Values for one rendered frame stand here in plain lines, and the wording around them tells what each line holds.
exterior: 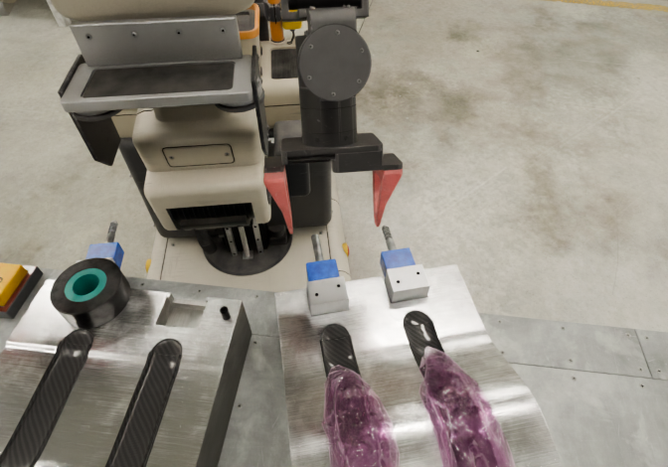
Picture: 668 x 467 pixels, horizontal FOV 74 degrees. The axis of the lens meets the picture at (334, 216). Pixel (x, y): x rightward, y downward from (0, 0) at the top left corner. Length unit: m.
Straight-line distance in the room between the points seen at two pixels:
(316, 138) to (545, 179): 1.82
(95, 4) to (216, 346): 0.48
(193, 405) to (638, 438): 0.52
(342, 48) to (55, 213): 1.91
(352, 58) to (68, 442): 0.47
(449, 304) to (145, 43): 0.55
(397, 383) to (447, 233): 1.34
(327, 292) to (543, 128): 2.04
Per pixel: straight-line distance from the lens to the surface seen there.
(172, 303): 0.61
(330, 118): 0.43
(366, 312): 0.59
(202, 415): 0.53
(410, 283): 0.59
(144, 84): 0.68
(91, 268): 0.62
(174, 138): 0.83
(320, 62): 0.36
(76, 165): 2.37
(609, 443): 0.67
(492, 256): 1.80
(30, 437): 0.60
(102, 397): 0.57
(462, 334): 0.60
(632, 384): 0.72
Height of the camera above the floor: 1.37
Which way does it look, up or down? 49 degrees down
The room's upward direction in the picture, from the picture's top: straight up
